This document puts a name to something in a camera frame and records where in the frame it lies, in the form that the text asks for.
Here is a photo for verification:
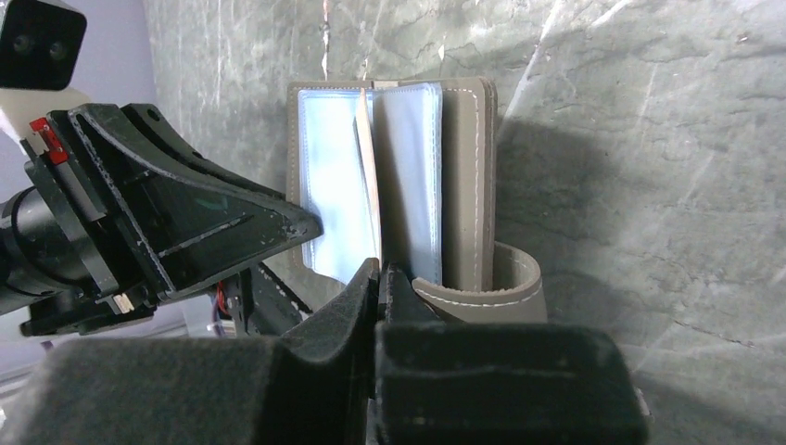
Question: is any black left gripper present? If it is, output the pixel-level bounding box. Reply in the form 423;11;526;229
1;103;322;337

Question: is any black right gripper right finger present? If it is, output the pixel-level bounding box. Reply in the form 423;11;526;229
374;264;649;444

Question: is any orange credit card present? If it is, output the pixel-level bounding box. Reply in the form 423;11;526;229
354;88;383;261

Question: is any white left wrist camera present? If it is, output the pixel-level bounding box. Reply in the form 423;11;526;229
1;0;90;141

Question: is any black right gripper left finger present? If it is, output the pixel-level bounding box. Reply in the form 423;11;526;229
1;259;380;444

